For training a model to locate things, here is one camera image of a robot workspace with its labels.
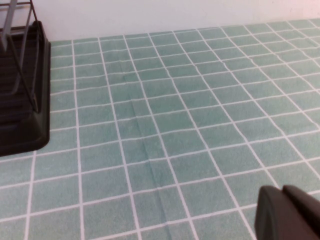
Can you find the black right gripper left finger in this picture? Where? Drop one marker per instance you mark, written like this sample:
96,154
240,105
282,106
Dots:
275,217

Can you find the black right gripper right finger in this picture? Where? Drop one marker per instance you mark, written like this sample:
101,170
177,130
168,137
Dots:
307,210

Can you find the green white checked tablecloth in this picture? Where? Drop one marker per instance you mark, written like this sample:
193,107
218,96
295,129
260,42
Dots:
175,125

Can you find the black plastic drip tray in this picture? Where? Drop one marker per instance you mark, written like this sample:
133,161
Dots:
42,125

